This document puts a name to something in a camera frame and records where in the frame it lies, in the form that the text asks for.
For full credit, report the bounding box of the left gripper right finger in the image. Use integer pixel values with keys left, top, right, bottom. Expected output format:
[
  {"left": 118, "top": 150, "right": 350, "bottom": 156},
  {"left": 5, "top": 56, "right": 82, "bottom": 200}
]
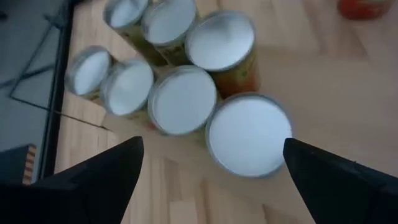
[{"left": 282, "top": 138, "right": 398, "bottom": 224}]

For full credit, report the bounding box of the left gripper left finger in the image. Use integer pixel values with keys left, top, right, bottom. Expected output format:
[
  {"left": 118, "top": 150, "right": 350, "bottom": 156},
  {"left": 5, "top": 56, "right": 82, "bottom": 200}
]
[{"left": 0, "top": 136, "right": 146, "bottom": 224}]

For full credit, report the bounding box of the blue cherries tin can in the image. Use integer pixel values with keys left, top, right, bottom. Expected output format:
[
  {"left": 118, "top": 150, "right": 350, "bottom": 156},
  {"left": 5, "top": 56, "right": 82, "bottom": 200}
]
[{"left": 198, "top": 92, "right": 294, "bottom": 179}]

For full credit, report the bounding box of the tomatoes tin can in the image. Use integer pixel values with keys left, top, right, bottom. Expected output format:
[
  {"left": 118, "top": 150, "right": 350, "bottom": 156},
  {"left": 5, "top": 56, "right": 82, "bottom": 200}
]
[{"left": 99, "top": 57, "right": 155, "bottom": 125}]

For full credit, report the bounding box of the pineapple tin can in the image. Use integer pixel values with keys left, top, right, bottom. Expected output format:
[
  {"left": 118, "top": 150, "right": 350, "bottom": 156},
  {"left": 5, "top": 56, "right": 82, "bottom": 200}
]
[{"left": 64, "top": 45, "right": 113, "bottom": 101}]

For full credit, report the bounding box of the green oranges tin can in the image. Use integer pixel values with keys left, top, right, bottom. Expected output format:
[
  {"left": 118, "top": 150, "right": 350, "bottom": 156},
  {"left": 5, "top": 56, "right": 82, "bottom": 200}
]
[{"left": 147, "top": 64, "right": 218, "bottom": 137}]

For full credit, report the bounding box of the red labelled tin can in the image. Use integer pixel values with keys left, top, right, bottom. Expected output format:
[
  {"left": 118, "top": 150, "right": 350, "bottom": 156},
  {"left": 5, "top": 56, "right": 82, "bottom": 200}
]
[{"left": 337, "top": 0, "right": 393, "bottom": 21}]

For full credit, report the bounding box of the silver lidded tin can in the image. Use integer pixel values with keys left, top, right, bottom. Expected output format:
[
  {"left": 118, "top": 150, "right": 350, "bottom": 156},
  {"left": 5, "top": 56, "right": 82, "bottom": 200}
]
[
  {"left": 103, "top": 0, "right": 165, "bottom": 67},
  {"left": 141, "top": 0, "right": 199, "bottom": 67}
]

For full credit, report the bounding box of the yellow orange labelled tin can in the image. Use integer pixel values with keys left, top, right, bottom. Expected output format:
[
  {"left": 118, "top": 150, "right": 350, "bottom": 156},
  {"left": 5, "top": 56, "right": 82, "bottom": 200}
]
[{"left": 185, "top": 10, "right": 261, "bottom": 99}]

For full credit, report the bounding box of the black mat with hazard stripes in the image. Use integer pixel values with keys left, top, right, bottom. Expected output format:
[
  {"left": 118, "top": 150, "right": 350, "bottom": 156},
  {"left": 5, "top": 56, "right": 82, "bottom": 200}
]
[{"left": 0, "top": 143, "right": 37, "bottom": 187}]

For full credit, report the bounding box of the black aluminium table frame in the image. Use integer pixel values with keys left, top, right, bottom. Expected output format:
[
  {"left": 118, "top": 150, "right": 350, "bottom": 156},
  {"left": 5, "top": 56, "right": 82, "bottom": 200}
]
[{"left": 37, "top": 0, "right": 75, "bottom": 181}]

